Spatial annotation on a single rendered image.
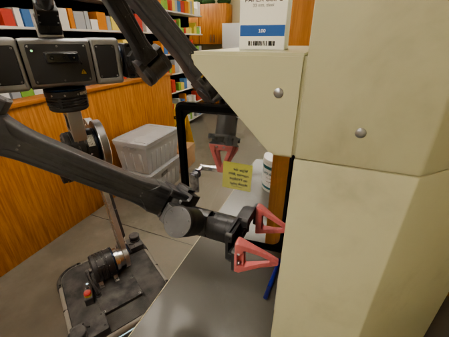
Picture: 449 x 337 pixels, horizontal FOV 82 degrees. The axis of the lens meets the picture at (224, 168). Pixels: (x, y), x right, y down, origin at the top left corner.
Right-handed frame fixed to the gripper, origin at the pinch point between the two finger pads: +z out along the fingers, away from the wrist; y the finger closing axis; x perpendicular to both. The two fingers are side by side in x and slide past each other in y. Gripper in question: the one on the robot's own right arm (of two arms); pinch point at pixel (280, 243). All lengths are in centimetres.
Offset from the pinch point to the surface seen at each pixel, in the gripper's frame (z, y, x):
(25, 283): -174, 22, 114
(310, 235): 5.5, -13.5, -13.9
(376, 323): 15.2, -11.0, -0.8
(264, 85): -0.8, -14.1, -30.3
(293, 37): -5.4, 22.7, -35.4
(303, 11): -4.0, 22.6, -40.2
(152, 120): -202, 209, 46
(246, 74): -2.6, -14.2, -31.3
